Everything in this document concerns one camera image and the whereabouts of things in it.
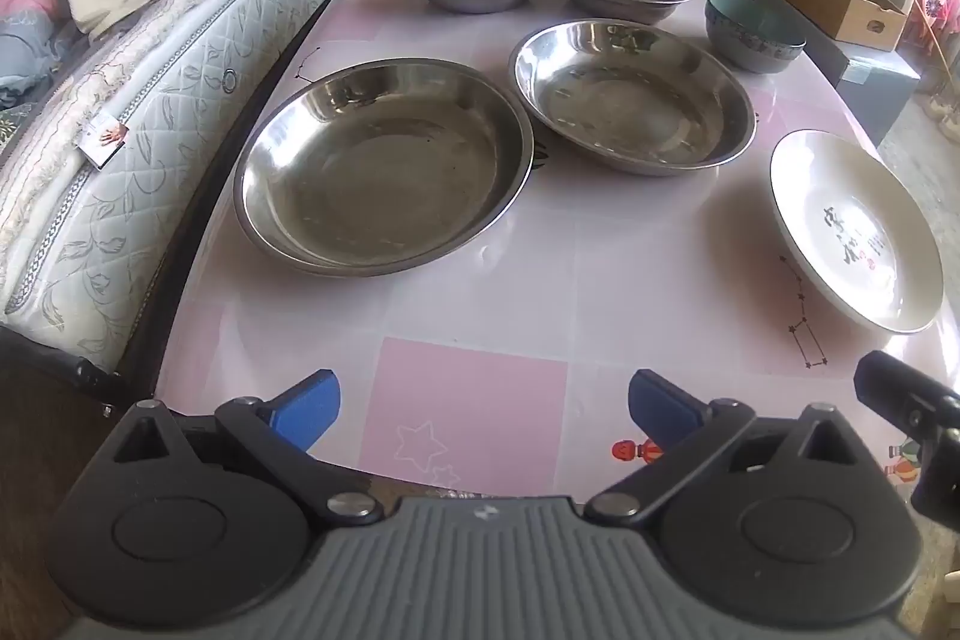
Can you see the teal patterned ceramic bowl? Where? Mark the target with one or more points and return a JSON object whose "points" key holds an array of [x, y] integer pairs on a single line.
{"points": [[750, 40]]}

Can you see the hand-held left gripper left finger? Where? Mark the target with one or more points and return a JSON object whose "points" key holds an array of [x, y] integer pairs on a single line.
{"points": [[307, 404]]}

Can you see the white sneaker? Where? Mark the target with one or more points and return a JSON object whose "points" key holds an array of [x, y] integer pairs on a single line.
{"points": [[941, 108]]}

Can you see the grey blue floral quilt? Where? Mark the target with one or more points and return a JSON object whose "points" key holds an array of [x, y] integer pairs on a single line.
{"points": [[30, 63]]}

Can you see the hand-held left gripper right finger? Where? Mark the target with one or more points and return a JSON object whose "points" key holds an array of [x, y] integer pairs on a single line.
{"points": [[664, 404]]}

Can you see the dark grey carton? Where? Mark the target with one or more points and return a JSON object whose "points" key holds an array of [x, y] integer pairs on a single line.
{"points": [[870, 85]]}

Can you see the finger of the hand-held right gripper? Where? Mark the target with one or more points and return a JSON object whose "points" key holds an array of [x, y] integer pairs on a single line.
{"points": [[892, 389]]}

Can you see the white ceramic plate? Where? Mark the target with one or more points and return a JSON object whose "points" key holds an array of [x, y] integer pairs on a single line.
{"points": [[840, 212]]}

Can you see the large stainless steel plate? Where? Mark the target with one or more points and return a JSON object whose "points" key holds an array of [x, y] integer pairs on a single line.
{"points": [[375, 168], [630, 100]]}

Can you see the white quilted mattress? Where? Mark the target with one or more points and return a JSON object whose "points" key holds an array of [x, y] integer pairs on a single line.
{"points": [[225, 48]]}

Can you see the mattress label tag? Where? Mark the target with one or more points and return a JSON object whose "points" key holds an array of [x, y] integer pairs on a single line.
{"points": [[105, 139]]}

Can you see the yellow stick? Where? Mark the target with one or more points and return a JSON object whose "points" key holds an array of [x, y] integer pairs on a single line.
{"points": [[930, 40]]}

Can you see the green leaf print cloth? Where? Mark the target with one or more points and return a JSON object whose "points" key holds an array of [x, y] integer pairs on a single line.
{"points": [[13, 134]]}

